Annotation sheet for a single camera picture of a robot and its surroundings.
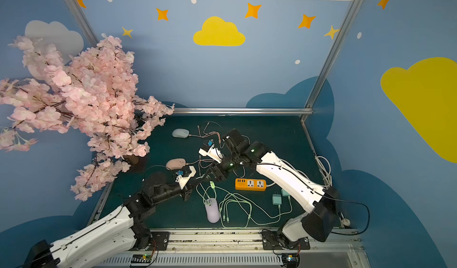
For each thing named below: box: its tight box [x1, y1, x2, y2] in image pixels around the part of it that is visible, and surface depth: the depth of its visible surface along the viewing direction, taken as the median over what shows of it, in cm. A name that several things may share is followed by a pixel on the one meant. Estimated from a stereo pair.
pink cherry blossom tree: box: [0, 34, 175, 202], surface depth 63 cm
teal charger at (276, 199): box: [271, 191, 283, 205], surface depth 87 cm
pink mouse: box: [165, 158, 187, 171], surface depth 100 cm
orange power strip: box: [234, 178, 268, 192], surface depth 90 cm
